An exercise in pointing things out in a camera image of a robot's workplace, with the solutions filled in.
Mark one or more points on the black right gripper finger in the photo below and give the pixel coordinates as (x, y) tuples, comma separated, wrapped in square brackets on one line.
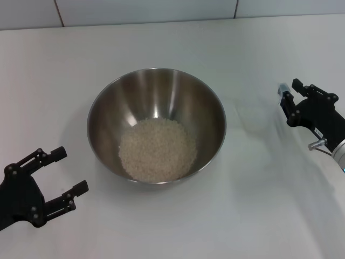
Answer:
[(318, 93), (288, 105)]

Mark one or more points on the white rice grains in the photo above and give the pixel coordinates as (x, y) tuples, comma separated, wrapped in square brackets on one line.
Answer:
[(157, 151)]

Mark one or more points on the stainless steel bowl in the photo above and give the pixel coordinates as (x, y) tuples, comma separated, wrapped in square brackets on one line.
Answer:
[(156, 94)]

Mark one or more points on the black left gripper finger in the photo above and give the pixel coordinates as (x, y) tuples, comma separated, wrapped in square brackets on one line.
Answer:
[(59, 153), (81, 187)]

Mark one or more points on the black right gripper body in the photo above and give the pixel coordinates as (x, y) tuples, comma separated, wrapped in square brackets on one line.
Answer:
[(320, 118)]

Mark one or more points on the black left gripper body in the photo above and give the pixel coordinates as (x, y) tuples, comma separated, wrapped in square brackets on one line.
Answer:
[(19, 199)]

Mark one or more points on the clear plastic cup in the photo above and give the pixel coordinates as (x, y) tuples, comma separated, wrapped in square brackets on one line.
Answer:
[(280, 108)]

